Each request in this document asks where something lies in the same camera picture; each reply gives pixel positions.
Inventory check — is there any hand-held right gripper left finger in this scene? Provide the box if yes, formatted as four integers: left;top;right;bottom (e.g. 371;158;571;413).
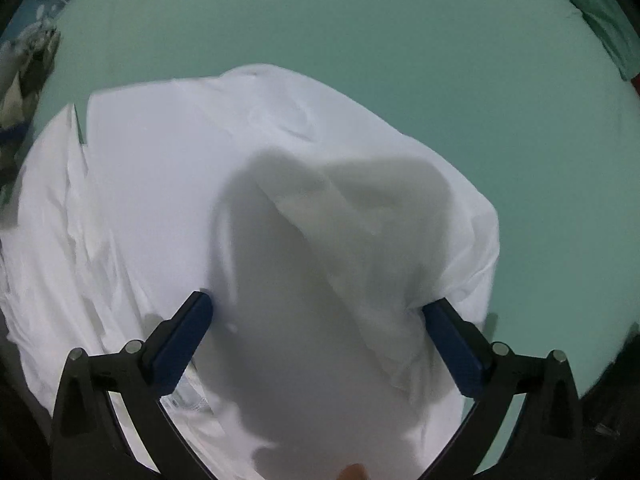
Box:
51;290;216;480

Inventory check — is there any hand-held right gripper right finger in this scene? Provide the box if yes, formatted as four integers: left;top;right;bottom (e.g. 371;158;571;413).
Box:
417;297;586;480

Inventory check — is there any large white garment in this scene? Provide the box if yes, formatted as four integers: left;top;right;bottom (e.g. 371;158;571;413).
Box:
0;62;501;480

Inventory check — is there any bed with green sheet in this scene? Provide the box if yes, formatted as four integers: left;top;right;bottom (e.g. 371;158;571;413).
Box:
30;0;638;478

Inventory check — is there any blue printed blanket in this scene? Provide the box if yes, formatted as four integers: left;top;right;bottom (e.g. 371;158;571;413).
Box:
0;0;108;196

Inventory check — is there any green pillow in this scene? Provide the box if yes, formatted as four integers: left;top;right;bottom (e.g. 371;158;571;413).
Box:
537;0;640;81

